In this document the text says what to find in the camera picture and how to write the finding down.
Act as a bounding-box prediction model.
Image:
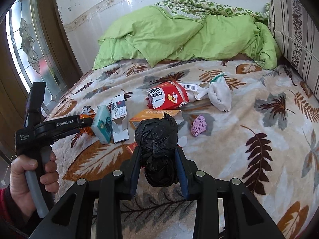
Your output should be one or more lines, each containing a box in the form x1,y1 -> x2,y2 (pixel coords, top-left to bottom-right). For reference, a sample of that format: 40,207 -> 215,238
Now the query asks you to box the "black plastic bag ball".
135,113 -> 178,187

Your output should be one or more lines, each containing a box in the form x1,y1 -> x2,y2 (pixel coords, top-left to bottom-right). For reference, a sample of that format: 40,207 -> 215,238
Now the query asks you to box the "white blue medicine box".
111,94 -> 129,144

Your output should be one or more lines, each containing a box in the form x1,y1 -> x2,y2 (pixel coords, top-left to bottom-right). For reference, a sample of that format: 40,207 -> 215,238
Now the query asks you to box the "orange medicine box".
129,110 -> 184,130

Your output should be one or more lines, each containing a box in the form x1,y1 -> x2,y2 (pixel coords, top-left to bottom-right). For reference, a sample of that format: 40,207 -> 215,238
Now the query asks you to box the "red foot patch package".
147,81 -> 190,110

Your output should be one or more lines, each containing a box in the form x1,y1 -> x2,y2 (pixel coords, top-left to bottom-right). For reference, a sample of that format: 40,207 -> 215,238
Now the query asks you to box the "white sock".
195,73 -> 232,112

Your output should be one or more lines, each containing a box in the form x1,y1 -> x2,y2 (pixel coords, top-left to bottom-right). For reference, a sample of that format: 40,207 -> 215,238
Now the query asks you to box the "red cigarette pack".
126,142 -> 137,155

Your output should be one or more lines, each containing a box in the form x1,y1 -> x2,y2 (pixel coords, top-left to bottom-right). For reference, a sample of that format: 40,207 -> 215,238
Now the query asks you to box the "person's left hand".
9,152 -> 59,220

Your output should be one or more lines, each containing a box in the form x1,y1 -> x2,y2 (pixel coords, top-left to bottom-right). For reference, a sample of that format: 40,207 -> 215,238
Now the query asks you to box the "teal tissue pack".
91,105 -> 112,144

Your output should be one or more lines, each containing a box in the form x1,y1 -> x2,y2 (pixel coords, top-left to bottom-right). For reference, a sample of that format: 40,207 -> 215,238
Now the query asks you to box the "orange candy wrapper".
79,105 -> 97,137

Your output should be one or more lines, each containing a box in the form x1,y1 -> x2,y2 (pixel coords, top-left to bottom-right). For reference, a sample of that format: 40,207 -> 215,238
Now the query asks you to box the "stained glass window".
5,0 -> 67,116

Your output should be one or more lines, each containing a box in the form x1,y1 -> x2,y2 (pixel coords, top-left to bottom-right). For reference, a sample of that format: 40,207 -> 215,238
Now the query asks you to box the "white barcode box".
178,81 -> 209,92

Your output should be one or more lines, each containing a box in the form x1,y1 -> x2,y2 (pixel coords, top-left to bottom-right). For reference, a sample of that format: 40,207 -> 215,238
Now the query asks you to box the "leaf pattern blanket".
48,59 -> 318,238

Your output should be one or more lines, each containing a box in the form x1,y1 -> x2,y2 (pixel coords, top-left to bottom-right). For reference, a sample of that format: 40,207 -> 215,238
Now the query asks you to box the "green quilt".
94,5 -> 281,70

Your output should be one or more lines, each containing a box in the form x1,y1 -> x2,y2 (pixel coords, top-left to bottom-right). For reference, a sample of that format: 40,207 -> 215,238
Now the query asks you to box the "green patterned sheet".
155,0 -> 270,21

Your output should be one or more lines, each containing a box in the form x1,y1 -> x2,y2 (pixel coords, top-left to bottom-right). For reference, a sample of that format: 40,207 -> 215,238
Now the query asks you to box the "striped floral pillow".
268,0 -> 318,98

